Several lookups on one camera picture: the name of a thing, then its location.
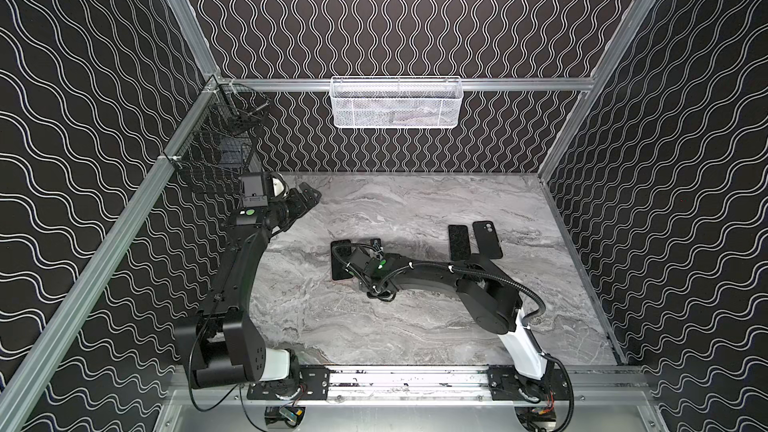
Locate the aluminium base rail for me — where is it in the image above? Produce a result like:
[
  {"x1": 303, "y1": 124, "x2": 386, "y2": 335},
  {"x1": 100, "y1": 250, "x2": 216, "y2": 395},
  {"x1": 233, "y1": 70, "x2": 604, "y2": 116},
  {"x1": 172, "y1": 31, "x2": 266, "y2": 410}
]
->
[{"x1": 168, "y1": 365, "x2": 652, "y2": 408}]

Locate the black wire basket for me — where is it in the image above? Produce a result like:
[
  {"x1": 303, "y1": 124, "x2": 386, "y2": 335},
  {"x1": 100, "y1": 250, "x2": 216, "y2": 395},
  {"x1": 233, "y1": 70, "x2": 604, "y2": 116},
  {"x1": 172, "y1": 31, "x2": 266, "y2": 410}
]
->
[{"x1": 172, "y1": 83, "x2": 272, "y2": 196}]

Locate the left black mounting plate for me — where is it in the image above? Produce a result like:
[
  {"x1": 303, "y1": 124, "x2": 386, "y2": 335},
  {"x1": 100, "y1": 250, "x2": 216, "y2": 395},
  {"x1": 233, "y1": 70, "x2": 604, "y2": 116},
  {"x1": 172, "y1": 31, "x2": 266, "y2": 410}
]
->
[{"x1": 246, "y1": 365, "x2": 331, "y2": 402}]

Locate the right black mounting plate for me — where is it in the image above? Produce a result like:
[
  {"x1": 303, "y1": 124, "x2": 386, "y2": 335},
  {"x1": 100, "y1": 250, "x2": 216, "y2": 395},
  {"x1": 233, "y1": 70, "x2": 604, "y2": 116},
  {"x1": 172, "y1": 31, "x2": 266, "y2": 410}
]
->
[{"x1": 487, "y1": 362, "x2": 573, "y2": 405}]

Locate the black phone case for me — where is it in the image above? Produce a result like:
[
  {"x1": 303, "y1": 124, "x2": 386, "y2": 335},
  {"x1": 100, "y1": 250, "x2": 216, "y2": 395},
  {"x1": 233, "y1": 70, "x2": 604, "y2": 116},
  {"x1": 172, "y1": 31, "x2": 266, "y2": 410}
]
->
[{"x1": 472, "y1": 220, "x2": 503, "y2": 260}]

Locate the black mounting plate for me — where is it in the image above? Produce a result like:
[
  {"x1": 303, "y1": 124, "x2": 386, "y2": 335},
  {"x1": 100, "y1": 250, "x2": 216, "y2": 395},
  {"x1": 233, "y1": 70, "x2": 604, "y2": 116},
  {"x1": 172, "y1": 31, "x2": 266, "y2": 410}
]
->
[
  {"x1": 246, "y1": 365, "x2": 331, "y2": 402},
  {"x1": 487, "y1": 362, "x2": 573, "y2": 405}
]

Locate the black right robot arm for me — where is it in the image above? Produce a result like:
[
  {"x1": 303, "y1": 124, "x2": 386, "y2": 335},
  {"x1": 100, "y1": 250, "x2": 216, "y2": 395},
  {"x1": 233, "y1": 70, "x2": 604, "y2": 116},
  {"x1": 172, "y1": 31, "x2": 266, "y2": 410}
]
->
[{"x1": 331, "y1": 242, "x2": 549, "y2": 381}]

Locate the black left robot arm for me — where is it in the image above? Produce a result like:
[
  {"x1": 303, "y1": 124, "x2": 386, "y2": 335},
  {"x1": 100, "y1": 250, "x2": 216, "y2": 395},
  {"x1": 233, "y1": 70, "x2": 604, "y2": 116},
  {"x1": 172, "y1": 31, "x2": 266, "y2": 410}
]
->
[{"x1": 174, "y1": 172, "x2": 322, "y2": 389}]

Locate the white wire mesh basket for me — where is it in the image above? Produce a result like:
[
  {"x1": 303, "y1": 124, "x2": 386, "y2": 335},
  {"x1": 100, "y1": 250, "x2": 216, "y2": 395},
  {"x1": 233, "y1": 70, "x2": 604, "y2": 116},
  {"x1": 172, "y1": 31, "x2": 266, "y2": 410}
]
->
[{"x1": 329, "y1": 76, "x2": 464, "y2": 129}]

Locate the black phone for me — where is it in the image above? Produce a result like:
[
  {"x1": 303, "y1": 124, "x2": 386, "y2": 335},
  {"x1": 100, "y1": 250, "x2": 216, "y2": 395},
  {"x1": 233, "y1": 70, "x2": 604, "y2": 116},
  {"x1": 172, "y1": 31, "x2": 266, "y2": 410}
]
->
[{"x1": 448, "y1": 224, "x2": 472, "y2": 262}]

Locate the black corrugated cable conduit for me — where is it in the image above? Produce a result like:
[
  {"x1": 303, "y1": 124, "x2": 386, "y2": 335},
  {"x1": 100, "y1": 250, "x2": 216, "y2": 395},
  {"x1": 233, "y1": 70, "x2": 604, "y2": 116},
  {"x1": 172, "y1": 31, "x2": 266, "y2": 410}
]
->
[{"x1": 449, "y1": 263, "x2": 548, "y2": 325}]

